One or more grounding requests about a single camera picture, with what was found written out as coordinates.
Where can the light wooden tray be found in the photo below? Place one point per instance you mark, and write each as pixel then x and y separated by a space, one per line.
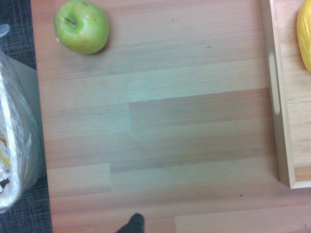
pixel 289 109

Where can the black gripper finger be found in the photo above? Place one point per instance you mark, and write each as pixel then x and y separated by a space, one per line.
pixel 133 224

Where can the green apple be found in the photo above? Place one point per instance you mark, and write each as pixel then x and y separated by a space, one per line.
pixel 82 29

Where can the yellow oblong fruit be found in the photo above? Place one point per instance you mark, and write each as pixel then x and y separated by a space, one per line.
pixel 305 36

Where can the clear plastic bag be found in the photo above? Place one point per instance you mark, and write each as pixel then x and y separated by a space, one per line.
pixel 14 136

